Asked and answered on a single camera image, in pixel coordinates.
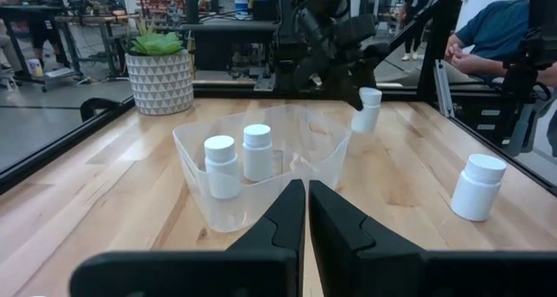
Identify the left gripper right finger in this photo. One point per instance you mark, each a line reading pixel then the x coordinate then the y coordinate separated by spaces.
pixel 378 275

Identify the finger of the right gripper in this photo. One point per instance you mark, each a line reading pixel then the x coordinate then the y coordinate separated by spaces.
pixel 353 85

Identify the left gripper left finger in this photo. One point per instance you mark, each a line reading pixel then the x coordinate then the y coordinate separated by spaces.
pixel 243 275

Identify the white plastic pill bottle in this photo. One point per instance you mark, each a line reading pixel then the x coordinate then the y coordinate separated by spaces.
pixel 367 114
pixel 478 190
pixel 222 170
pixel 257 155

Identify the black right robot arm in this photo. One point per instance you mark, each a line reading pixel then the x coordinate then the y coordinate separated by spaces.
pixel 313 9

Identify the clear plastic basket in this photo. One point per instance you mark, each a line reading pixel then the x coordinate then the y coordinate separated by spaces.
pixel 304 133

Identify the person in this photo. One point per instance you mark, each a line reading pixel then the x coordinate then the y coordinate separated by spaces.
pixel 43 35
pixel 418 14
pixel 8 49
pixel 496 31

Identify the silver aluminium bar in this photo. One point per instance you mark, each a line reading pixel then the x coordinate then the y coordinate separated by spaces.
pixel 444 88

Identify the black cabinet with white labels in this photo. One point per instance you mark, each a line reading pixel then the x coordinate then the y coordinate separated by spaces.
pixel 478 123

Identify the black equipment stand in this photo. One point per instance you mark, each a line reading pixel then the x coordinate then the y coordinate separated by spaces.
pixel 533 49

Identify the succulent in white patterned pot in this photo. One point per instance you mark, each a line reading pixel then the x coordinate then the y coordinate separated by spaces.
pixel 161 83

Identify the white and yellow cup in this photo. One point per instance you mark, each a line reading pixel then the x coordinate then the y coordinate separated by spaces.
pixel 35 67

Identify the black frame corner bracket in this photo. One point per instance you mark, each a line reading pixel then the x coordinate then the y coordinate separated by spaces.
pixel 92 107

